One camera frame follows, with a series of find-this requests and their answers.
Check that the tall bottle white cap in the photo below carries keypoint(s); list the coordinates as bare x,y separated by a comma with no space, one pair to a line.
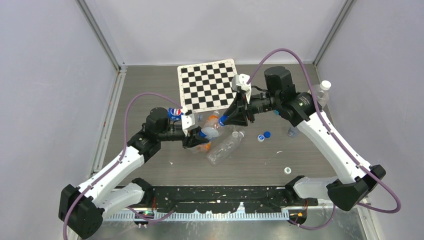
322,92

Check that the checkerboard mat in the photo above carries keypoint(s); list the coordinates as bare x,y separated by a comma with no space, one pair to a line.
205,87

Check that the white blue bottle cap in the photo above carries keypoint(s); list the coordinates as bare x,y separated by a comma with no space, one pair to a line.
260,137

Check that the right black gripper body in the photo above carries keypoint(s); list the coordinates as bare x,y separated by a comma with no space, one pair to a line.
245,108

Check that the clear Pepsi bottle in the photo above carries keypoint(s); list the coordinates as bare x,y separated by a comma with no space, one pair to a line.
212,129

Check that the white green bottle cap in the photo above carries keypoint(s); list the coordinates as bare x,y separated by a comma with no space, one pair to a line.
287,170

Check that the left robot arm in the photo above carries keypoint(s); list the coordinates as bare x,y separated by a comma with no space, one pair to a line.
83,208

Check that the clear empty plastic bottle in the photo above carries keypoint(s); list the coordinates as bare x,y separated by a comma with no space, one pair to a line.
225,148

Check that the orange drink bottle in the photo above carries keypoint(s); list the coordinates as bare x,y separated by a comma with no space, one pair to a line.
205,147

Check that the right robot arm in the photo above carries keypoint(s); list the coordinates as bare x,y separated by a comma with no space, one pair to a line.
353,180

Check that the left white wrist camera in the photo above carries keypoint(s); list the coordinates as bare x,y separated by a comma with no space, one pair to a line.
189,119

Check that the crushed Pepsi bottle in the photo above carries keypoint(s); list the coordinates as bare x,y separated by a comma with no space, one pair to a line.
175,114

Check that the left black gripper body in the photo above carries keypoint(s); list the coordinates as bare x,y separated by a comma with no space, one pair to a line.
187,140

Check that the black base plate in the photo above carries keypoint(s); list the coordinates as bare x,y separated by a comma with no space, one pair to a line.
224,203

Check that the small water bottle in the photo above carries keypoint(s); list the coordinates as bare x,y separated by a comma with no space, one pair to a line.
293,132

